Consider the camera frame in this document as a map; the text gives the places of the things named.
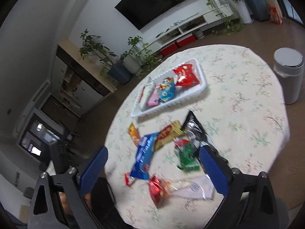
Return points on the white tv console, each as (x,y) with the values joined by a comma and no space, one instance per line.
(202,20)

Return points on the black wall television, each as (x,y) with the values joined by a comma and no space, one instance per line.
(142,12)

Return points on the gold red snack packet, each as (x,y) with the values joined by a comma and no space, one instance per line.
(167,134)

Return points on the plant in white ribbed pot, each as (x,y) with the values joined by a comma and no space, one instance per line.
(138,51)

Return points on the small white floor pot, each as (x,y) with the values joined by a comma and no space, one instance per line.
(198,34)

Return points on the grey round trash bin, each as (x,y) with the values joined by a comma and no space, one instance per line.
(289,69)

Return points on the red storage box right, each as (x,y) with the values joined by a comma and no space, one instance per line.
(187,39)

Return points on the trailing pothos plant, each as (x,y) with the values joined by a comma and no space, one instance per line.
(230,27)

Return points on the orange snack packet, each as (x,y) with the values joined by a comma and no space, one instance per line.
(134,135)

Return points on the red gift bag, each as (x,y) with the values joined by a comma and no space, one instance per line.
(275,15)

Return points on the plant in tall white pot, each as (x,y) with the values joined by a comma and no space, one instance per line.
(240,8)

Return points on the white plastic tray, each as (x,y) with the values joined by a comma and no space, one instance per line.
(181,93)

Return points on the green red snack packet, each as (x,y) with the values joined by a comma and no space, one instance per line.
(185,152)

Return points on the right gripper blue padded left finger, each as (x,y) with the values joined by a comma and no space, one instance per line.
(90,170)

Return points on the red white candy packet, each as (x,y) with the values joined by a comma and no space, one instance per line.
(129,180)

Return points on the red storage box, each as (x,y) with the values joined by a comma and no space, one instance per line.
(187,39)
(169,49)

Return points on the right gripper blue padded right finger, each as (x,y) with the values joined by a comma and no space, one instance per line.
(216,168)

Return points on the wooden white cabinet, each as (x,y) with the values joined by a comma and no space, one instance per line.
(76,81)

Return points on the cartoon blue snack packet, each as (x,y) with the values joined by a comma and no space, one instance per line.
(167,89)

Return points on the clear white sausage packet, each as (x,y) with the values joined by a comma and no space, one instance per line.
(198,188)

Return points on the plant in dark blue pot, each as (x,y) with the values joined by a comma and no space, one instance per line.
(111,68)

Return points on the pink snack packet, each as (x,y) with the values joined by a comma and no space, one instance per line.
(154,98)

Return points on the red foil snack packet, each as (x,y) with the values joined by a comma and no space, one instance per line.
(159,189)

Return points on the red storage box left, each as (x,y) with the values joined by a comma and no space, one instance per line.
(169,49)

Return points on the black snack packet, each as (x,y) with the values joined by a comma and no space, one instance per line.
(195,132)

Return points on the tall plant blue square pot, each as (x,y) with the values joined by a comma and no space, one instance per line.
(259,9)

